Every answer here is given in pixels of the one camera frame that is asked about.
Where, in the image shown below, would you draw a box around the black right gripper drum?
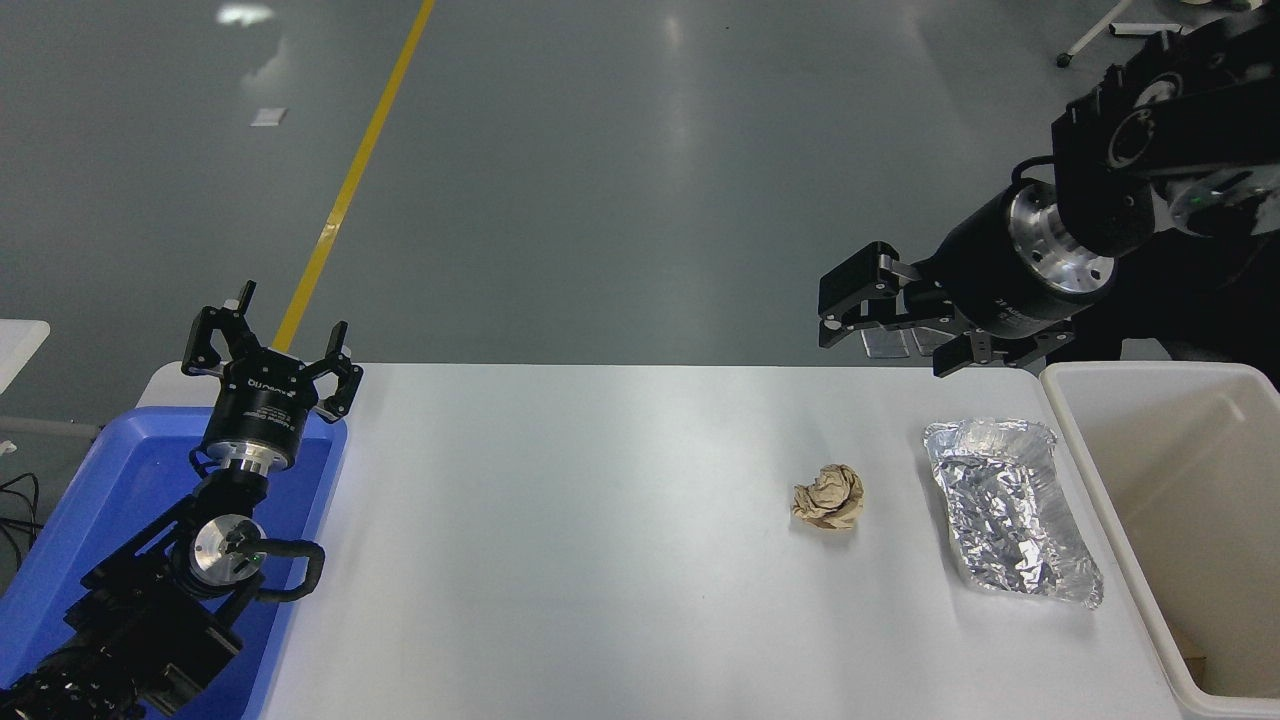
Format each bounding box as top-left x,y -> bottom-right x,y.
920,193 -> 1078,341

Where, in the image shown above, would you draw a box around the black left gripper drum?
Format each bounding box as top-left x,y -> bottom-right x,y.
204,347 -> 320,466

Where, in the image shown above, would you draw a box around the crumpled silver foil tray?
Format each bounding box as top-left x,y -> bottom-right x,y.
922,418 -> 1106,609

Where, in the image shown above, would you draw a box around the blue plastic tray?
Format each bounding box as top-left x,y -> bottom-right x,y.
0,405 -> 349,720

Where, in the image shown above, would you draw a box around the small white side table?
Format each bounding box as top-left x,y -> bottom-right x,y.
0,318 -> 53,396

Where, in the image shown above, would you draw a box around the crumpled tan paper ball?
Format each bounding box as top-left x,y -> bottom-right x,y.
791,463 -> 866,531

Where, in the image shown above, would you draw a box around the standing person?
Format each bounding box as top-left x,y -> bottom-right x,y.
1045,225 -> 1280,393

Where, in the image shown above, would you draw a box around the large pale plastic bin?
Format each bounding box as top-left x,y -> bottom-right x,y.
1040,362 -> 1280,720

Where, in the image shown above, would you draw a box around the white wheeled chair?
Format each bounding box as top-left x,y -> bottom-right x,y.
1055,0 -> 1201,69

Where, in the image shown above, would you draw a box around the black cables on floor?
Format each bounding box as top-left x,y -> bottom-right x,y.
0,473 -> 43,571

